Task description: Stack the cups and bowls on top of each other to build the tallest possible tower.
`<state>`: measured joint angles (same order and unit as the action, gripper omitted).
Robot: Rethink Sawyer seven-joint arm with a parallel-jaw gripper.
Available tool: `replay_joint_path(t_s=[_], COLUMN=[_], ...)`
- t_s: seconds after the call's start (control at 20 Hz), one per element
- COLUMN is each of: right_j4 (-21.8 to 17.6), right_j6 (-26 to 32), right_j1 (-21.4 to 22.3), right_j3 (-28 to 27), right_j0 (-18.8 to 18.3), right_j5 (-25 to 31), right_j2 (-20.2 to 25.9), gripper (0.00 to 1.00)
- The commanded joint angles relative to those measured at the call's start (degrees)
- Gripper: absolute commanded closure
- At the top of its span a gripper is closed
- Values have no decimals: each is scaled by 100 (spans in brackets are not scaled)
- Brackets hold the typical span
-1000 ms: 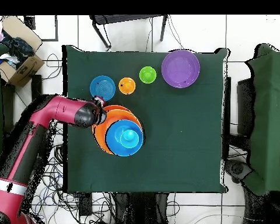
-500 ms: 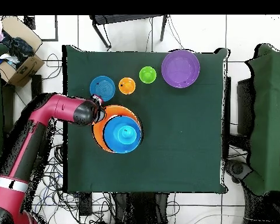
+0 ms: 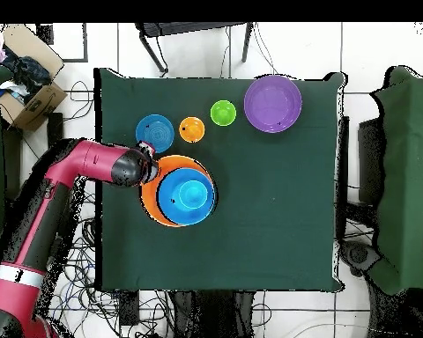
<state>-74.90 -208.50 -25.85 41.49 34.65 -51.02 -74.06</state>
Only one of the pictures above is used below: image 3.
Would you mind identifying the blue ribbed-bottom bowl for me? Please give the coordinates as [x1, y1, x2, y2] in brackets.
[135, 114, 175, 154]

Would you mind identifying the blue cup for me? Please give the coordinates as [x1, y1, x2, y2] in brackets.
[178, 180, 209, 209]

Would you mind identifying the large blue bowl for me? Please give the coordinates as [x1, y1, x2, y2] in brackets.
[157, 167, 216, 226]

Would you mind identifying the orange cup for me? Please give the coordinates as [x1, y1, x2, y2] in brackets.
[178, 116, 206, 144]

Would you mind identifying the green cup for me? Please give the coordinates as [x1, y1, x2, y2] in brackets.
[210, 99, 238, 127]

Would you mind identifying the cardboard box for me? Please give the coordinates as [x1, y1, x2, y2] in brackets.
[0, 23, 69, 132]

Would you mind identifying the large purple bowl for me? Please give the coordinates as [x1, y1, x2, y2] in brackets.
[243, 74, 303, 134]

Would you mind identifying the dark blue cloth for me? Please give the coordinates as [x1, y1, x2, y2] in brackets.
[1, 48, 52, 96]

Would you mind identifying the dark green tablecloth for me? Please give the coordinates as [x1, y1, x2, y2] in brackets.
[93, 67, 348, 293]

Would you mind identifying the black equipment case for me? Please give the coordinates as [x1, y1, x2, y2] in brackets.
[357, 117, 387, 207]

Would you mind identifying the black bench frame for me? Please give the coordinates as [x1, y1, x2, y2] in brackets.
[1, 112, 67, 202]

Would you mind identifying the tangle of black cables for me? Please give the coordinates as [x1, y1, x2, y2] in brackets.
[20, 79, 170, 338]

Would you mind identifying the black metal chair frame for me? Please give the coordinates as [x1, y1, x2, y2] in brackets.
[134, 21, 254, 74]

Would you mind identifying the black square floor frame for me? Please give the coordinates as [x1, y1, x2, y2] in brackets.
[35, 22, 89, 63]

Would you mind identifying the black pedestal foot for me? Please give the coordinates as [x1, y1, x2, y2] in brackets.
[339, 239, 382, 277]

